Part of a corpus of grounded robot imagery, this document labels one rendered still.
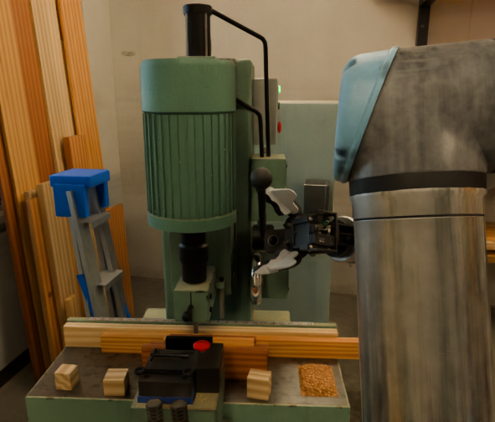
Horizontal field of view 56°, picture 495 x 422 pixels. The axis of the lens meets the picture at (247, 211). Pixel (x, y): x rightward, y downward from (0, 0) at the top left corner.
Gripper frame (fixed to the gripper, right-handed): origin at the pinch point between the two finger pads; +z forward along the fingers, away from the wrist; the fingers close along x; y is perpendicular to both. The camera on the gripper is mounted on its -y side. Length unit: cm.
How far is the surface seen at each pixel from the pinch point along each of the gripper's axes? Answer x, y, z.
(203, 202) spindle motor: -5.3, -8.9, 4.1
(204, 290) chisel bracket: 10.1, -17.6, -2.5
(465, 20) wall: -160, -59, -208
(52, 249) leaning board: -11, -166, -11
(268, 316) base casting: 16, -47, -44
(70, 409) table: 32.5, -31.2, 17.1
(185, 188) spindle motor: -7.3, -9.5, 7.5
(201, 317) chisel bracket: 15.5, -19.7, -3.4
